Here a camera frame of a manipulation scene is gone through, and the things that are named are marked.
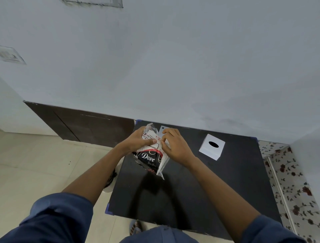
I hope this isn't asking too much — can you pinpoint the person's right hand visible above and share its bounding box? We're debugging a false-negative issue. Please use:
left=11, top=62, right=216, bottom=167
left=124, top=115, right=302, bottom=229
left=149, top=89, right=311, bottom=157
left=160, top=128, right=198, bottom=168

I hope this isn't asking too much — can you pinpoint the person's left hand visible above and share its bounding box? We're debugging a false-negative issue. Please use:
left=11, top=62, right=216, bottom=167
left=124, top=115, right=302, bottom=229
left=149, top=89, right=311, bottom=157
left=117, top=126, right=158, bottom=158

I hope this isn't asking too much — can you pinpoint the clear packet with black garment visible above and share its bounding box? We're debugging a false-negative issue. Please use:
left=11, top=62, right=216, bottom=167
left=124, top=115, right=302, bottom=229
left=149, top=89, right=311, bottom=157
left=132, top=122, right=173, bottom=181

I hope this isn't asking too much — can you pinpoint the person's left forearm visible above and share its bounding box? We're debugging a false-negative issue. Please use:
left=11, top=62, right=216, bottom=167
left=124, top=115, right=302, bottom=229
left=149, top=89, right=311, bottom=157
left=61, top=146, right=131, bottom=206

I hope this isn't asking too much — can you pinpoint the person's right forearm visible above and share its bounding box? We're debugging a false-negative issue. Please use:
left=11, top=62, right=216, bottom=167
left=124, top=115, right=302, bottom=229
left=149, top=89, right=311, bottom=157
left=186, top=158, right=262, bottom=227

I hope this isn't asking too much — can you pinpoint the white tissue box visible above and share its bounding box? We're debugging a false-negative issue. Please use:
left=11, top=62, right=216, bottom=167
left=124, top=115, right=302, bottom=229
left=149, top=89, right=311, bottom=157
left=198, top=134, right=226, bottom=161

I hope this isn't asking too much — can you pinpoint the dark brown wooden panel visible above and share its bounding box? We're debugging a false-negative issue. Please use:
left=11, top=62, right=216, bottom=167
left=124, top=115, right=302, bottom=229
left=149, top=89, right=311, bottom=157
left=23, top=101, right=136, bottom=149

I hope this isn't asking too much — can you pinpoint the striped sandal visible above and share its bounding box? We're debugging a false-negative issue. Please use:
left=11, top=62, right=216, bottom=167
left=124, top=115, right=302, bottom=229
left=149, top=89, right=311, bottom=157
left=128, top=220, right=144, bottom=236

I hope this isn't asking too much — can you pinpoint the floral patterned cloth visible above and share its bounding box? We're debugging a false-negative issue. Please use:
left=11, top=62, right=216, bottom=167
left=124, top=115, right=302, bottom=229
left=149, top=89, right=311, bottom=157
left=257, top=140, right=320, bottom=243

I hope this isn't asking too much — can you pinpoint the black cable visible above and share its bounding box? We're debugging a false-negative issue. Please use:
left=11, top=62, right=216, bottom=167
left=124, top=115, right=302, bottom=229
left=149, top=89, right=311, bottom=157
left=104, top=167, right=118, bottom=189

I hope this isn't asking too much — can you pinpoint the white wall switch plate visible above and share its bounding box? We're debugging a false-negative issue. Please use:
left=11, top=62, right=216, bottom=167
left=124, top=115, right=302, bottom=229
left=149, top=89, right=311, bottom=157
left=0, top=46, right=27, bottom=65

